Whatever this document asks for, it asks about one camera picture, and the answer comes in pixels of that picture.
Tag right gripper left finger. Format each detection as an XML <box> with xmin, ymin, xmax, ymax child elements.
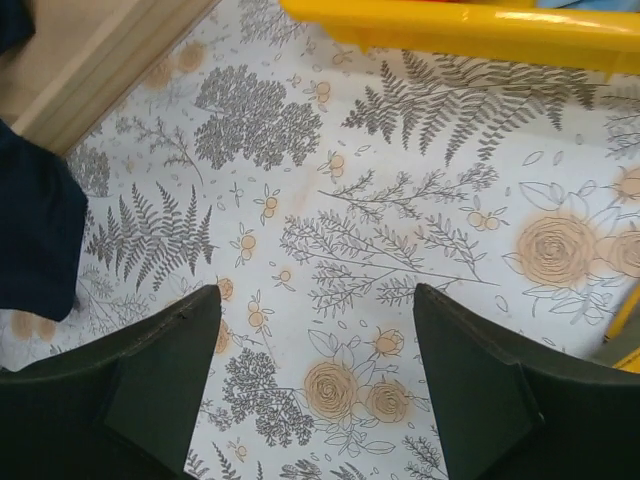
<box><xmin>1</xmin><ymin>285</ymin><xmax>221</xmax><ymax>479</ymax></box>

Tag floral table mat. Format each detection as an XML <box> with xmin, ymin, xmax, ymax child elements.
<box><xmin>1</xmin><ymin>1</ymin><xmax>639</xmax><ymax>479</ymax></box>

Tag navy blue shorts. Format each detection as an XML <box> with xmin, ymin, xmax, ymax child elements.
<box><xmin>0</xmin><ymin>0</ymin><xmax>90</xmax><ymax>323</ymax></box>

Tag light blue shorts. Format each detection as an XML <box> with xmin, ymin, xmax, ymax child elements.
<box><xmin>535</xmin><ymin>0</ymin><xmax>639</xmax><ymax>13</ymax></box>

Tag yellow plastic bin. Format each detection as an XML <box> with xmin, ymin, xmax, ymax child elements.
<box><xmin>279</xmin><ymin>1</ymin><xmax>639</xmax><ymax>373</ymax></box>

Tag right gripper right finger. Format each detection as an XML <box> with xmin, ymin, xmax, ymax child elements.
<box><xmin>413</xmin><ymin>284</ymin><xmax>639</xmax><ymax>479</ymax></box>

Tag wooden clothes rack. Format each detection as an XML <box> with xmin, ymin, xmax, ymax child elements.
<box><xmin>1</xmin><ymin>0</ymin><xmax>215</xmax><ymax>154</ymax></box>

